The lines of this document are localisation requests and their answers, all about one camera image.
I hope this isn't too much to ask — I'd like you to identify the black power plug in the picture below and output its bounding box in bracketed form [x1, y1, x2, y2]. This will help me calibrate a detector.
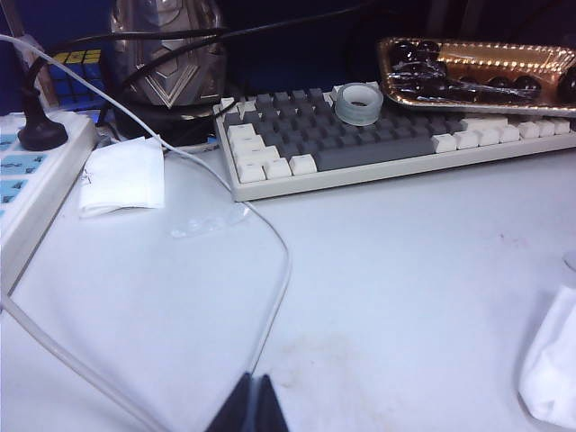
[17, 56, 68, 152]

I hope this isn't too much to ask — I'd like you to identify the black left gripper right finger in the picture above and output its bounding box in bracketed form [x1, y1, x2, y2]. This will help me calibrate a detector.
[258, 373, 289, 432]

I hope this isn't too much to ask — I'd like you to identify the large dark cherry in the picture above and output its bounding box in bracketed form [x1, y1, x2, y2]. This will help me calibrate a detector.
[557, 67, 576, 105]

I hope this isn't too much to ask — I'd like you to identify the blue and yellow puzzle cube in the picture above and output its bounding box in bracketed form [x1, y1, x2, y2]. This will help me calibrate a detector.
[49, 48, 105, 109]

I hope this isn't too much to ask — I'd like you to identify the black cable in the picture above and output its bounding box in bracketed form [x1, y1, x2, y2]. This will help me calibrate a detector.
[121, 0, 377, 98]
[44, 26, 230, 53]

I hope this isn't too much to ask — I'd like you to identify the translucent tape roll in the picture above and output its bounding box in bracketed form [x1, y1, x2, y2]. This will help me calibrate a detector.
[333, 83, 383, 126]

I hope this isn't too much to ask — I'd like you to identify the white power strip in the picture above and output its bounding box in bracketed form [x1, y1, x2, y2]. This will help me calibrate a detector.
[0, 110, 98, 311]

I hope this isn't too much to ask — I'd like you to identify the gold foil cherry tray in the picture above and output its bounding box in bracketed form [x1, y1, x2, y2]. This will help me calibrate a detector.
[376, 36, 576, 119]

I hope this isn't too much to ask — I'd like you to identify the white wet wipe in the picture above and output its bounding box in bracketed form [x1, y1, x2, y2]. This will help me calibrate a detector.
[517, 251, 576, 427]

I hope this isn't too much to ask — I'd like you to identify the white cable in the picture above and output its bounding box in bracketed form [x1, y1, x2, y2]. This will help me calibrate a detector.
[0, 33, 293, 432]

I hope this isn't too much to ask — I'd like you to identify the white and grey keyboard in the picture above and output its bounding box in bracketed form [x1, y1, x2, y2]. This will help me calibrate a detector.
[213, 83, 576, 203]

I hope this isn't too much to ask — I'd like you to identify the folded white tissue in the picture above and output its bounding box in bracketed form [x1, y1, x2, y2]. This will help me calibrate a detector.
[76, 136, 166, 220]

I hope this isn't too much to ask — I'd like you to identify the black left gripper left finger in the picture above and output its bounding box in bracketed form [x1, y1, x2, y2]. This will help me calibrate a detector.
[204, 372, 254, 432]

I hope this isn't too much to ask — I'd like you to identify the silver robot figurine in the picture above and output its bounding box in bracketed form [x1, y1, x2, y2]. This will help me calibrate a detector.
[107, 0, 229, 140]

